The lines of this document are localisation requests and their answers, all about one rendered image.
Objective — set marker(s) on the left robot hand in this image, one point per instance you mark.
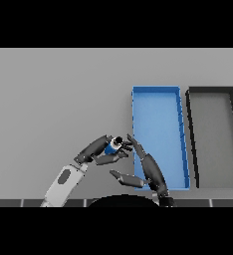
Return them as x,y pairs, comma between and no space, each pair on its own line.
92,150

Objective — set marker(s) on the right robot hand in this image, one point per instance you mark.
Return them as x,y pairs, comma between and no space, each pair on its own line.
152,171

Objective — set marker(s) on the blue pipe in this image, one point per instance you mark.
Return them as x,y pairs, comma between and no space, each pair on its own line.
113,146

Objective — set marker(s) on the blue bin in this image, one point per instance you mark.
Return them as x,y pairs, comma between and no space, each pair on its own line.
158,132

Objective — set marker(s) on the dark grey bin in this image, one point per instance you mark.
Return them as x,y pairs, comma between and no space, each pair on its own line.
214,132

